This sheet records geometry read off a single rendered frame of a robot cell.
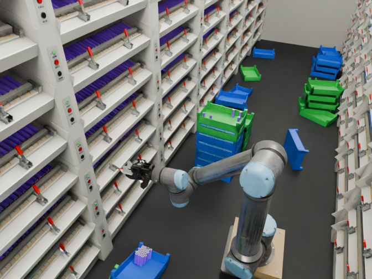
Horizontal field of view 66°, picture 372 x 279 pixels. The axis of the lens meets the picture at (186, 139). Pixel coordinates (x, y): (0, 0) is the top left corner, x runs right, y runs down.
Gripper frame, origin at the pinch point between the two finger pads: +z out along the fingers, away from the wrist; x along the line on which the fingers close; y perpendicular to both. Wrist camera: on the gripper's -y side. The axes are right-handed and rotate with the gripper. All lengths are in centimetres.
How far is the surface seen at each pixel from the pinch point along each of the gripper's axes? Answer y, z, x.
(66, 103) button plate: 52, -4, 21
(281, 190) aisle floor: -66, -74, -76
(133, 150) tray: -1.4, 5.8, -18.5
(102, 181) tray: -0.9, 6.5, 10.4
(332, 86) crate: -46, -101, -221
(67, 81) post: 59, -4, 18
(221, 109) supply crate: -8, -26, -87
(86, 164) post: 19.6, 1.6, 19.5
